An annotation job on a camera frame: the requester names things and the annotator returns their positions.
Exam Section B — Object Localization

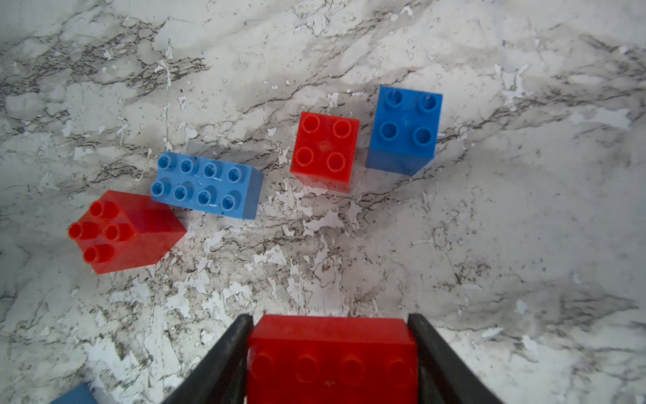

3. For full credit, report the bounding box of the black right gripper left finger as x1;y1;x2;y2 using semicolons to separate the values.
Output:
164;314;253;404

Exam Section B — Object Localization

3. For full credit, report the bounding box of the small blue lego brick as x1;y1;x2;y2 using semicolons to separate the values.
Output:
50;384;97;404

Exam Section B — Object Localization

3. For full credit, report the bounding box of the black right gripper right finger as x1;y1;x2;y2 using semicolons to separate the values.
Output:
407;313;501;404

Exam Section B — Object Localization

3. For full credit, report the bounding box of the dark blue square lego brick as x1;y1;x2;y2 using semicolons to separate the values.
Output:
366;86;443;176

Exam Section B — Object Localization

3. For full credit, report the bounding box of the red square lego brick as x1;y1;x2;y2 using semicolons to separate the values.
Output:
290;112;360;193
68;190;186;274

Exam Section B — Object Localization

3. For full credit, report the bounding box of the light blue long lego brick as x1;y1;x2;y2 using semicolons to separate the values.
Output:
151;151;263;220

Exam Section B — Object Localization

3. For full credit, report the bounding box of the red long lego brick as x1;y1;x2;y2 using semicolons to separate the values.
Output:
247;315;418;403

